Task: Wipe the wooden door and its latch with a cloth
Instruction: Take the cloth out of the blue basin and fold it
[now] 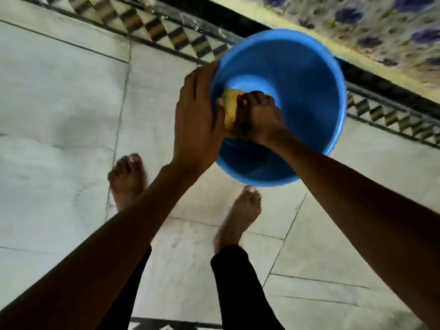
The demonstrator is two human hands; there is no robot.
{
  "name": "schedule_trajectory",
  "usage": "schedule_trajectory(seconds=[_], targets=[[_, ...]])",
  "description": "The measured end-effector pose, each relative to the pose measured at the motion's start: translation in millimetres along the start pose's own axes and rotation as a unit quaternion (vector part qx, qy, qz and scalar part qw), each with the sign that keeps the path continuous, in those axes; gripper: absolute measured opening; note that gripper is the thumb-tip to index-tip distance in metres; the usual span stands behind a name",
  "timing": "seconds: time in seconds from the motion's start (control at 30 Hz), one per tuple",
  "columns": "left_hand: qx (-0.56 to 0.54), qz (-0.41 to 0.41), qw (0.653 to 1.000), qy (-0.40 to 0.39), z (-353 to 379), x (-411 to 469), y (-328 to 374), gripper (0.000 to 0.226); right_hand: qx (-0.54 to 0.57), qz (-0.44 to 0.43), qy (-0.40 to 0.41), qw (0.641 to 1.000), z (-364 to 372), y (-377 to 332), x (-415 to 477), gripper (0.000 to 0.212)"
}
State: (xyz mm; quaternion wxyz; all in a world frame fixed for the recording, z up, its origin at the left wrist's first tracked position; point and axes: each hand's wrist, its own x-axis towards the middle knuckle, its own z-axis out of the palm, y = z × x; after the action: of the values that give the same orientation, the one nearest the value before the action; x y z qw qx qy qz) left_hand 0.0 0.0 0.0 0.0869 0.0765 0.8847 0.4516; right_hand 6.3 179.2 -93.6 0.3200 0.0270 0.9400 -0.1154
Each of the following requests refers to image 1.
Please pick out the person's right fingers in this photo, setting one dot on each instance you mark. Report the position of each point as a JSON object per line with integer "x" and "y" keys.
{"x": 256, "y": 99}

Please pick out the person's right hand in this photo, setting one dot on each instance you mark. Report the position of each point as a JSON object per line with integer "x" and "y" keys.
{"x": 259, "y": 120}

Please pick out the person's left black trouser leg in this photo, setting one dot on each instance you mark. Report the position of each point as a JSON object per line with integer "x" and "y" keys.
{"x": 129, "y": 298}

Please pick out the person's foot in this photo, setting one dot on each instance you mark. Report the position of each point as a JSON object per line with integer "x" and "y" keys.
{"x": 239, "y": 216}
{"x": 127, "y": 178}

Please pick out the person's left hand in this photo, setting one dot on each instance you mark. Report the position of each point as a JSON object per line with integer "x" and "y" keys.
{"x": 194, "y": 127}

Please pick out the person's left thumb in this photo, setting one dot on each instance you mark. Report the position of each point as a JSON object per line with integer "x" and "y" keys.
{"x": 220, "y": 116}

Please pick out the person's left foot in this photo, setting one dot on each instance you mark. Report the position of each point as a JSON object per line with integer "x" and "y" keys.
{"x": 127, "y": 178}

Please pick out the person's black trouser leg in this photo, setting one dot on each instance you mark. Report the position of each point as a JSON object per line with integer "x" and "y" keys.
{"x": 240, "y": 288}
{"x": 129, "y": 298}

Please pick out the floral bedsheet with yellow edge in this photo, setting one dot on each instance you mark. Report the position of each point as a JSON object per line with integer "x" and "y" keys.
{"x": 371, "y": 30}

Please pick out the yellow cleaning cloth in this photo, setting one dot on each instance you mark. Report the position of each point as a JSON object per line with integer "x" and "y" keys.
{"x": 229, "y": 106}

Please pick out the person's right foot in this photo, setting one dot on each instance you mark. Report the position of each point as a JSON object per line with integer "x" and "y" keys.
{"x": 239, "y": 216}

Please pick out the person's right forearm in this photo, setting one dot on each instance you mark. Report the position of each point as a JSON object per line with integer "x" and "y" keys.
{"x": 361, "y": 216}

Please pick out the blue plastic bucket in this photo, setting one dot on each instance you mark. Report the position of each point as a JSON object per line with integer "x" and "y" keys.
{"x": 302, "y": 78}

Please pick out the person's right black trouser leg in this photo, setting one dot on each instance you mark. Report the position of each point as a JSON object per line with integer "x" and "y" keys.
{"x": 240, "y": 288}

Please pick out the person's left forearm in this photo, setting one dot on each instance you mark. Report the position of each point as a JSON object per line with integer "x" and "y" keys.
{"x": 103, "y": 250}

